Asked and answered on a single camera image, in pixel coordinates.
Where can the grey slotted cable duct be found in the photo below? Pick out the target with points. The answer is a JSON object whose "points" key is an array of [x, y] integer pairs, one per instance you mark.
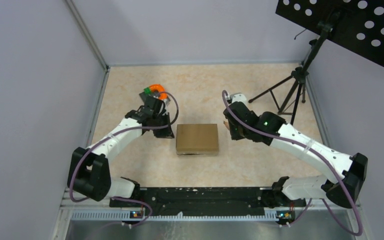
{"points": [[127, 215]]}

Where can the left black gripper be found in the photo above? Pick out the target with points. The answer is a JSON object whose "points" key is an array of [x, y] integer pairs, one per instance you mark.
{"points": [[166, 133]]}

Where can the brown cardboard express box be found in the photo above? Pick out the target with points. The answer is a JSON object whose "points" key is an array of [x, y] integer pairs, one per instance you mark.
{"points": [[197, 140]]}

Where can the black tripod stand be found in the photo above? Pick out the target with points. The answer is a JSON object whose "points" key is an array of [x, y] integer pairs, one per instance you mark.
{"points": [[297, 91]]}

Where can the black perforated stand tray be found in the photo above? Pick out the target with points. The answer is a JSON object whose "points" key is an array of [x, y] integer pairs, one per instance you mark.
{"points": [[357, 25]]}

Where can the orange utility knife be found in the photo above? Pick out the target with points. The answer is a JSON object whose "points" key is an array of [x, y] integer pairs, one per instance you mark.
{"points": [[226, 123]]}

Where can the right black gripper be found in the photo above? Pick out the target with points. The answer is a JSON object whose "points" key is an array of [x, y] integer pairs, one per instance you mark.
{"points": [[235, 135]]}

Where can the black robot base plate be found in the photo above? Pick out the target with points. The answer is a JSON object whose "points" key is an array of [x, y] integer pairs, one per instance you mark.
{"points": [[208, 201]]}

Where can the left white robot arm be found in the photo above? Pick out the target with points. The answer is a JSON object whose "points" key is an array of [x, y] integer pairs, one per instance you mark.
{"points": [[90, 177]]}

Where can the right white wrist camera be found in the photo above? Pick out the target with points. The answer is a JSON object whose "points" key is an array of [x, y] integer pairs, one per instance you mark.
{"points": [[237, 97]]}

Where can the aluminium frame rail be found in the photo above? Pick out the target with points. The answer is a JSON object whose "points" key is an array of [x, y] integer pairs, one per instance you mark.
{"points": [[84, 30]]}

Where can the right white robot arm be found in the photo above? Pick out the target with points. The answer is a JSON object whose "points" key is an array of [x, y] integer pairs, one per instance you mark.
{"points": [[342, 175]]}

